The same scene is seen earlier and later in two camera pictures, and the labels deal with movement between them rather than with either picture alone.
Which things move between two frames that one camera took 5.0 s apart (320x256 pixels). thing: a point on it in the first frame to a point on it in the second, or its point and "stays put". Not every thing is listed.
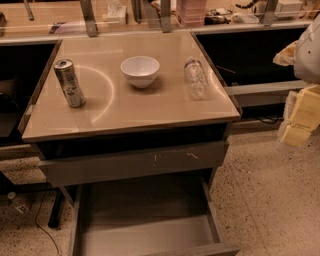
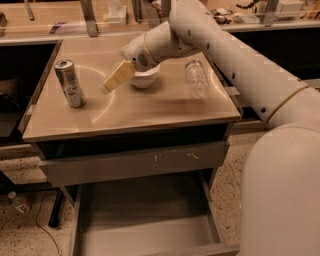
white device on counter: (288, 8) stays put
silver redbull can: (66, 74) stays put
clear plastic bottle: (196, 77) stays put
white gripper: (309, 56) to (136, 52)
